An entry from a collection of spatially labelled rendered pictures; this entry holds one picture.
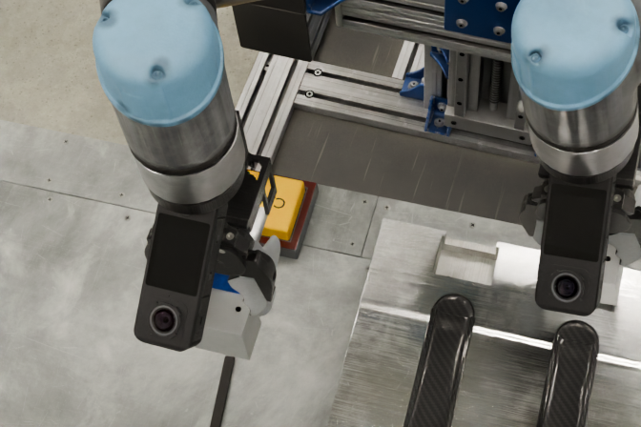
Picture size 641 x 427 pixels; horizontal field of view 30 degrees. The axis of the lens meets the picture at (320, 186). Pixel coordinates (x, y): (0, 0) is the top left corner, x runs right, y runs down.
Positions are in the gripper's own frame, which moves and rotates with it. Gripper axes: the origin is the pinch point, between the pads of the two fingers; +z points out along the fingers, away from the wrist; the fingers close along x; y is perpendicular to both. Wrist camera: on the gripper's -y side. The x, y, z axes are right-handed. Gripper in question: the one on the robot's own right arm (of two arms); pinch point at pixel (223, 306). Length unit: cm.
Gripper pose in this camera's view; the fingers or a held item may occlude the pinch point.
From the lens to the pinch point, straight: 101.1
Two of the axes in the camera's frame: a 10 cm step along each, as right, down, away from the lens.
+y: 2.6, -8.4, 4.7
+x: -9.6, -2.0, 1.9
